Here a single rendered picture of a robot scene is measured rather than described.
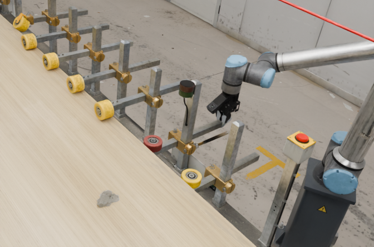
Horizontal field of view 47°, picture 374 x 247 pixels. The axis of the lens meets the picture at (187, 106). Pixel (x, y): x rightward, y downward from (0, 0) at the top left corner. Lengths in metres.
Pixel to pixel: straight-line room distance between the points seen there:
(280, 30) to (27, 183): 3.65
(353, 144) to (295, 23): 2.82
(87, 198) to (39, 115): 0.53
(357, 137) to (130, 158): 0.96
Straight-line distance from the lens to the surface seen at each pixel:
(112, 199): 1.54
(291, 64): 2.00
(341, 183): 2.08
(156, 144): 1.79
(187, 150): 1.87
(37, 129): 1.87
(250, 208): 2.93
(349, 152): 2.02
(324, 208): 2.38
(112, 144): 1.79
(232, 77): 1.93
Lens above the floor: 2.02
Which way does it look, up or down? 33 degrees down
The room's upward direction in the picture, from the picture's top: 9 degrees clockwise
